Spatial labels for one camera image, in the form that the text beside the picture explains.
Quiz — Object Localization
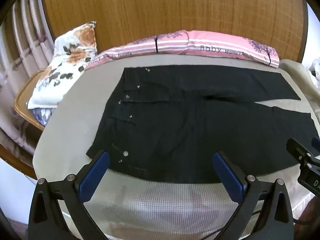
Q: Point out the white crumpled cloth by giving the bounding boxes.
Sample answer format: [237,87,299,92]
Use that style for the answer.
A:
[309,57,320,88]

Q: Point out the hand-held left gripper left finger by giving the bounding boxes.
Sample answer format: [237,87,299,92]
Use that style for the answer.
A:
[28,150,112,240]

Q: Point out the beige patterned curtain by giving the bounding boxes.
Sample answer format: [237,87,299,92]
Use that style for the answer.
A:
[0,0,55,155]

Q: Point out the wooden headboard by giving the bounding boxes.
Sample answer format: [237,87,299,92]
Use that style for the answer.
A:
[40,0,308,63]

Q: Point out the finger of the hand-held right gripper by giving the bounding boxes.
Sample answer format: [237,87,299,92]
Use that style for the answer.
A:
[286,137,320,173]

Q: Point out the white floral pillow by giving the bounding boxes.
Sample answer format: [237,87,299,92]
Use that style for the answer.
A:
[26,21,98,110]

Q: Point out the black pants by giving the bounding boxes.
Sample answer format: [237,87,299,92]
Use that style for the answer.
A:
[86,64,320,184]

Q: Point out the pink striped blanket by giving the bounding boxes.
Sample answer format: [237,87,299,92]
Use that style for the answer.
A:
[85,29,280,70]

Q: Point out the grey floral cloth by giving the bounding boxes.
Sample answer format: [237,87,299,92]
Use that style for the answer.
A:
[32,107,53,127]

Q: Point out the beige pillow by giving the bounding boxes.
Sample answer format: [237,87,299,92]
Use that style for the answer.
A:
[277,59,320,100]

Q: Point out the black cable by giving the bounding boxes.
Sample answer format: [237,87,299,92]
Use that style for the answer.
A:
[291,217,312,227]

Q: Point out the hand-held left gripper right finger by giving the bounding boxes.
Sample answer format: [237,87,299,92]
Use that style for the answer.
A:
[212,150,295,240]

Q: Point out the wicker chair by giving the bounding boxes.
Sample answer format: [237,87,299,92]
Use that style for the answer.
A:
[14,69,50,132]

